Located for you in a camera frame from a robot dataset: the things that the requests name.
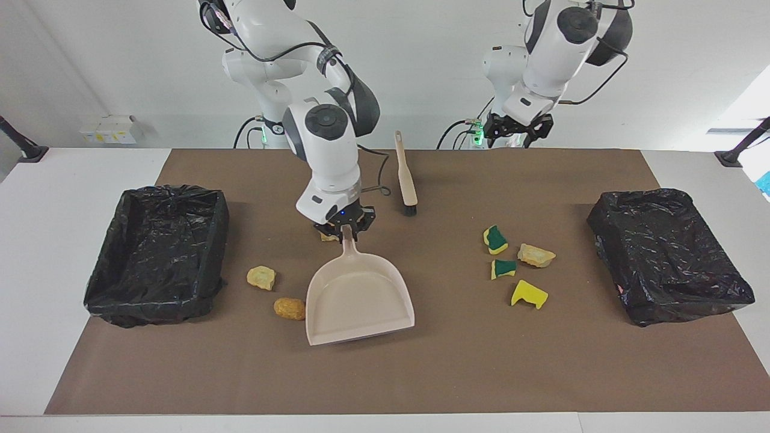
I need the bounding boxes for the pink hand brush black bristles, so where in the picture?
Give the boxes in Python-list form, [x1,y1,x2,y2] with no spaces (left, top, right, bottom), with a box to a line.
[394,131,419,217]

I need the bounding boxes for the pink plastic dustpan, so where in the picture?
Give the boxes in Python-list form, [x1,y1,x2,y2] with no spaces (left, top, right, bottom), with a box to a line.
[305,224,416,346]

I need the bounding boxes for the beige sponge chunk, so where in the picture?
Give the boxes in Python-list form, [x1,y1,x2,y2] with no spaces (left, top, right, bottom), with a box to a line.
[517,243,556,268]

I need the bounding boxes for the yellow notched sponge piece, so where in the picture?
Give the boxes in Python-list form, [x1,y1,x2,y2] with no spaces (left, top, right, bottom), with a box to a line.
[511,279,549,310]

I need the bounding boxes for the bin lined with black bag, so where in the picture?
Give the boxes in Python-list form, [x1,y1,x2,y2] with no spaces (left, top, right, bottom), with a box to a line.
[83,185,230,329]
[587,188,756,328]

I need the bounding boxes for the pale yellow crumpled food piece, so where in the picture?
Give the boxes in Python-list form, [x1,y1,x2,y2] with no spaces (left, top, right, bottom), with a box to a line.
[246,265,277,292]

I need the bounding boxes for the golden brown nugget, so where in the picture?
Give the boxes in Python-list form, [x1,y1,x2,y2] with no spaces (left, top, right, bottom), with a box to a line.
[273,297,307,321]

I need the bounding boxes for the brown table mat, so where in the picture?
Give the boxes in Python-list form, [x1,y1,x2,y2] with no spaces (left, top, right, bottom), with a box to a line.
[44,149,770,416]

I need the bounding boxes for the black stand leg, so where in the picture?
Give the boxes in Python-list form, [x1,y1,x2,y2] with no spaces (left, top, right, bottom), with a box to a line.
[0,114,49,164]
[714,117,770,168]

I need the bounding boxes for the white box with yellow labels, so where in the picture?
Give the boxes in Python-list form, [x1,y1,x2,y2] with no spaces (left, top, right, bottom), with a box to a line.
[80,114,144,144]

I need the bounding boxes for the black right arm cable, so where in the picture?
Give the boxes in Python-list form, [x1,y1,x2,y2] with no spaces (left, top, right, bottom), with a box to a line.
[199,0,392,197]

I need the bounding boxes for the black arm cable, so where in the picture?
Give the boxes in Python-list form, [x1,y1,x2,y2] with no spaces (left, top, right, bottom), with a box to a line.
[522,0,630,106]
[199,0,392,197]

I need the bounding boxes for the black left base cable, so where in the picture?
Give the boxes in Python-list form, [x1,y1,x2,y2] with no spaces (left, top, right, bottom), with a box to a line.
[437,96,495,150]

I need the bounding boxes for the black base cable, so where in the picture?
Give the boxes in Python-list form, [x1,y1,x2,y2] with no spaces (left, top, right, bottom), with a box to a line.
[437,96,495,150]
[233,116,265,149]

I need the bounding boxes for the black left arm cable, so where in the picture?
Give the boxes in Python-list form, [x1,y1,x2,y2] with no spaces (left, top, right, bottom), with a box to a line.
[522,0,630,106]

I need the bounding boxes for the black right base cable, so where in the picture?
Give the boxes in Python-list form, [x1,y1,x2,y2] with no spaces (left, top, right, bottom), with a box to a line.
[233,116,265,149]

